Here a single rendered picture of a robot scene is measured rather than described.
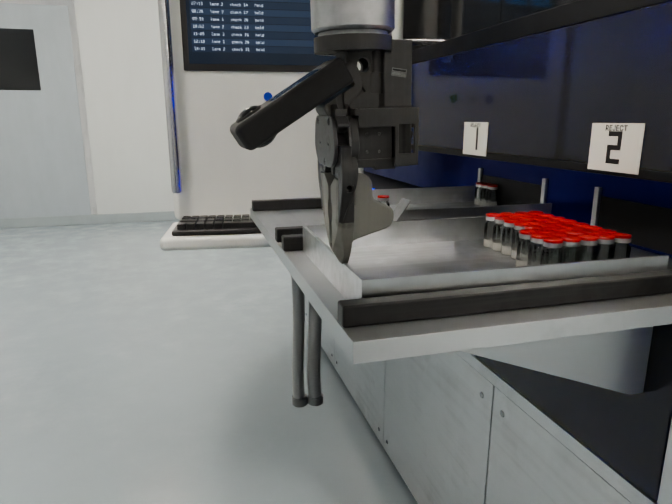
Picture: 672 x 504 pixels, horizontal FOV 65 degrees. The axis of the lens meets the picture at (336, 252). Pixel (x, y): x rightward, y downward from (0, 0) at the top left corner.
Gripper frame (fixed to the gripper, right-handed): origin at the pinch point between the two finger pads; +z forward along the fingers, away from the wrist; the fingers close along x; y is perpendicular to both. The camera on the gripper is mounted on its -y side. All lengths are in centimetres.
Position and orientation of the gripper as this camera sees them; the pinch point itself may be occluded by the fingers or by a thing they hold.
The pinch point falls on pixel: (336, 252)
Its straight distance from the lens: 53.0
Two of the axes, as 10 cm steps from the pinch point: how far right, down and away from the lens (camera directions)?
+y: 9.6, -1.0, 2.5
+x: -2.7, -2.5, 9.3
